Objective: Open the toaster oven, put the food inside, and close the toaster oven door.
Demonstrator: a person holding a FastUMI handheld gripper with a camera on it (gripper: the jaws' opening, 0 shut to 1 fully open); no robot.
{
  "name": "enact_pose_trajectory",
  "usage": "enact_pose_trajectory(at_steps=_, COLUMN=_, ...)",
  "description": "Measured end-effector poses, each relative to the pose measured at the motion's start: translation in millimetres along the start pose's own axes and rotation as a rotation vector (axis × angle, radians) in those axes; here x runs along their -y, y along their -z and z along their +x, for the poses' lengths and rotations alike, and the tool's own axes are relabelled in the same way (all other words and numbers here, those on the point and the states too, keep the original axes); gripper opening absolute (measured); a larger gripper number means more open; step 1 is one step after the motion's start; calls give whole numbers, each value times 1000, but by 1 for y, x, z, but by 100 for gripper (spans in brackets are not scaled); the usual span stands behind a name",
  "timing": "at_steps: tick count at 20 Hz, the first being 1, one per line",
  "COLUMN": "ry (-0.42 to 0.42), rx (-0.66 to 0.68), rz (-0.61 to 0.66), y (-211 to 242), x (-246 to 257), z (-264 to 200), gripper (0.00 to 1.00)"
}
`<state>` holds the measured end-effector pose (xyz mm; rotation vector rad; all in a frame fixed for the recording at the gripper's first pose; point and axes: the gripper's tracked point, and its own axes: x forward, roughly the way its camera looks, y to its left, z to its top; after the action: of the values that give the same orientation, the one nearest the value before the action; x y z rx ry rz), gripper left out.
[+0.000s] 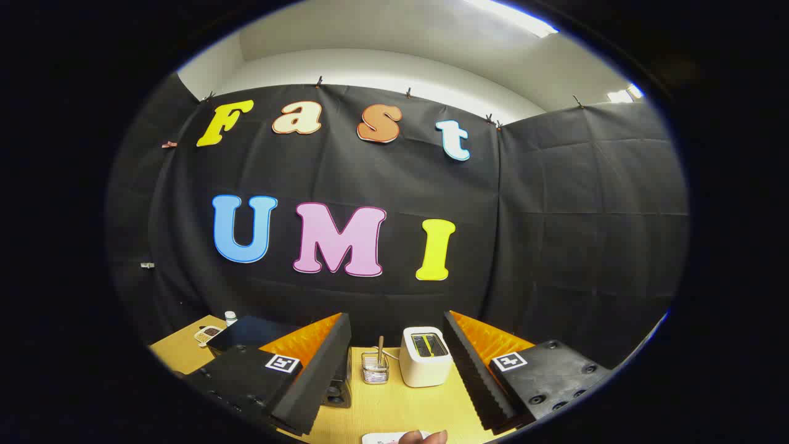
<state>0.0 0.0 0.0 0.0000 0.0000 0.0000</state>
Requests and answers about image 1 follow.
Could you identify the row of black cloth clips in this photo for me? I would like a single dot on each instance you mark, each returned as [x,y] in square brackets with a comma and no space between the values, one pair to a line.
[318,81]

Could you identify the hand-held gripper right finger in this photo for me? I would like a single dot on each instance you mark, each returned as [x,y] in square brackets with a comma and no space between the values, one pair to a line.
[474,382]

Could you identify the wooden stick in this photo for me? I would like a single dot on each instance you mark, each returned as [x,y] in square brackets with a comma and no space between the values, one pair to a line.
[380,348]

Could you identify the white divided snack dish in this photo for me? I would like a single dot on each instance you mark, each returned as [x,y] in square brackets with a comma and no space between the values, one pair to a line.
[206,335]

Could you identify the long ceiling light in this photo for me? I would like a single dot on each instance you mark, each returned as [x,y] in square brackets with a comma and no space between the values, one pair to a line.
[518,15]

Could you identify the small ceiling light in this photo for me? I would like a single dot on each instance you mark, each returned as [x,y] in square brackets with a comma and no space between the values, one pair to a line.
[622,95]

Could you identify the white bread toaster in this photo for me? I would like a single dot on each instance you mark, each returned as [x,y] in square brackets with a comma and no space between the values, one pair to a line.
[425,370]

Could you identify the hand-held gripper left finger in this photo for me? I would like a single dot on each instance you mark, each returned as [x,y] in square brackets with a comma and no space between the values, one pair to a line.
[320,382]

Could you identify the small white bottle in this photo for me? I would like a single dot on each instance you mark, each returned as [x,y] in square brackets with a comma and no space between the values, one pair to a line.
[230,319]

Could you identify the black toaster oven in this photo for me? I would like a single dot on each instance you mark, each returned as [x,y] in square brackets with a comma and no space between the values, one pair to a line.
[253,330]

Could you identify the white square plate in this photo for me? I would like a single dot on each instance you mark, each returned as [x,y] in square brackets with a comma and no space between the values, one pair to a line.
[379,439]

